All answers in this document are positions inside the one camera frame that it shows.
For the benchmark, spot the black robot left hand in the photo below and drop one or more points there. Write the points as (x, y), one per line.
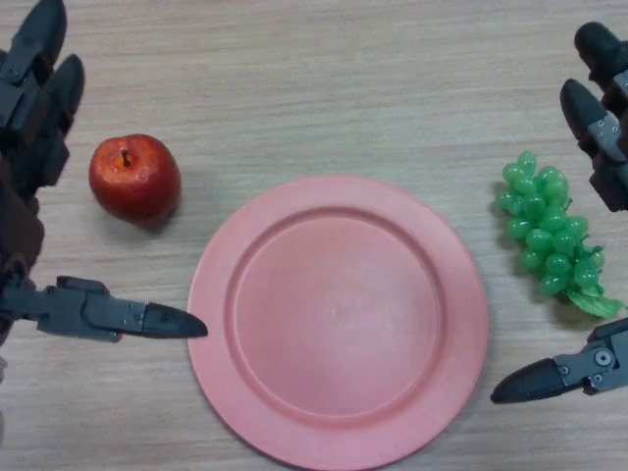
(88, 314)

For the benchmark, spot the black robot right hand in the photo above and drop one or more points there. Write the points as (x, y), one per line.
(606, 132)

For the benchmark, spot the red apple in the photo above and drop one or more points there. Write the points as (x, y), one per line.
(135, 186)

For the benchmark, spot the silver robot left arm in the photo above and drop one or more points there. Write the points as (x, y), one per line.
(1, 368)

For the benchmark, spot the pink round plate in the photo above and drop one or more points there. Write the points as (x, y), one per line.
(338, 319)

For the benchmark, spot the green grape bunch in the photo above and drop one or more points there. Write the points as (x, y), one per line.
(544, 240)

